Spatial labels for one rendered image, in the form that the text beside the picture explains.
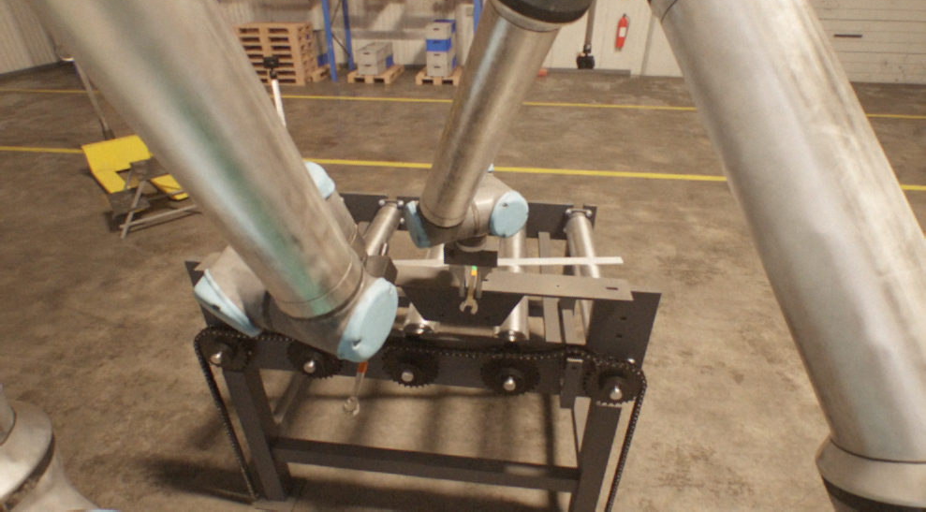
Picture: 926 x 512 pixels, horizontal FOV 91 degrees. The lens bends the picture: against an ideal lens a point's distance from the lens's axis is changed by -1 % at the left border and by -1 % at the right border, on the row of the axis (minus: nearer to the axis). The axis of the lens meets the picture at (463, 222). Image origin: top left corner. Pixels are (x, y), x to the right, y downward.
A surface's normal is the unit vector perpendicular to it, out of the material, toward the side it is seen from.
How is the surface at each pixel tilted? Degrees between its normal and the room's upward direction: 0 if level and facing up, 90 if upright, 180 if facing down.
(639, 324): 90
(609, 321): 90
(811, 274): 85
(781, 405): 0
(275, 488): 90
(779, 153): 76
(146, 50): 103
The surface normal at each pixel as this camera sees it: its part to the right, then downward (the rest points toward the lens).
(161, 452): 0.00, -0.88
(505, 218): 0.51, 0.42
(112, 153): 0.73, 0.33
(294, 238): 0.63, 0.52
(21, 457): 0.75, -0.65
